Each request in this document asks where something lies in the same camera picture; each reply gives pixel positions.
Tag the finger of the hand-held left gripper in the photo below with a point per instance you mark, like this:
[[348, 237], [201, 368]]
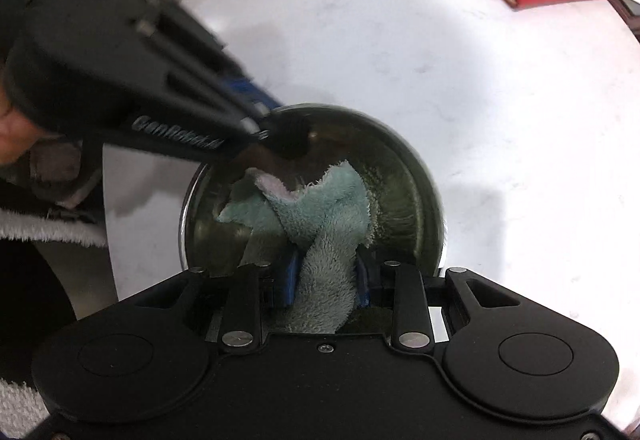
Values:
[[250, 92], [280, 135]]

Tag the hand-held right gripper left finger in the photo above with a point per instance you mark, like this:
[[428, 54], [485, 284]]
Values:
[[287, 280]]

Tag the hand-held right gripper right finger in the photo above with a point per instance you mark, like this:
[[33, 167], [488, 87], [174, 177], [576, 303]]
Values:
[[364, 281]]

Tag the teal terry cloth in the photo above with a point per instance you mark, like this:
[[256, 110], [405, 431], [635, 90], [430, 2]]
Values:
[[320, 240]]

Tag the stainless steel bowl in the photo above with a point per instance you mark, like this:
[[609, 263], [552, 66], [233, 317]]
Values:
[[400, 180]]

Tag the person's left hand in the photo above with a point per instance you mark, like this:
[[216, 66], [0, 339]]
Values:
[[12, 135]]

